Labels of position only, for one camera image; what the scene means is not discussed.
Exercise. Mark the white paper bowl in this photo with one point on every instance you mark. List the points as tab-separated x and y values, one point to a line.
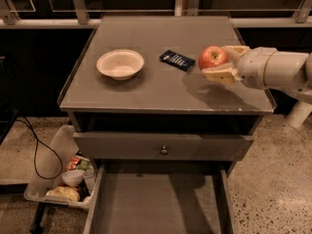
120	64

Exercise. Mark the dark blue snack packet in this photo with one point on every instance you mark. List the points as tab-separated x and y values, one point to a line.
177	60

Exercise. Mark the open middle drawer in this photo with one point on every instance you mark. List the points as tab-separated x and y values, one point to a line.
161	197

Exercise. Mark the white cylindrical post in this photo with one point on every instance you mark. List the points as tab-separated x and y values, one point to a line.
299	113

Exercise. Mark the yellow snack bag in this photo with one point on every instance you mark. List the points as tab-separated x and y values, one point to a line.
66	192

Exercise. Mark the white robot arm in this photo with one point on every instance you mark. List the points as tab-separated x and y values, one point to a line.
288	72

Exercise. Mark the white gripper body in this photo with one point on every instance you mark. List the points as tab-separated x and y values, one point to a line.
253	66

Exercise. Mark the closed top drawer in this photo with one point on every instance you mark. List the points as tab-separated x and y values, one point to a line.
139	146

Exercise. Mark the small white cup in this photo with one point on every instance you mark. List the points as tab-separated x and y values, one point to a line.
72	178

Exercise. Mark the grey drawer cabinet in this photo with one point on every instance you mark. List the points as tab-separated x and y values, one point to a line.
160	99

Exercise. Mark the metal railing frame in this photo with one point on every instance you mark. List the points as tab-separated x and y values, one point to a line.
47	14

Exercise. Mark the clear plastic storage bin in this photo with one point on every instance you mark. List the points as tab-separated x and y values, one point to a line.
50	167

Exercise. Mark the red snack packet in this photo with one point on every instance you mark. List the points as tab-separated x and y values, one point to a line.
73	163

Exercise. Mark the red apple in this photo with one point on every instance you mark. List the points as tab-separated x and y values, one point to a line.
212	56

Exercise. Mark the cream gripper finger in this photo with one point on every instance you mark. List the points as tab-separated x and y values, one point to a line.
234	53
225	76

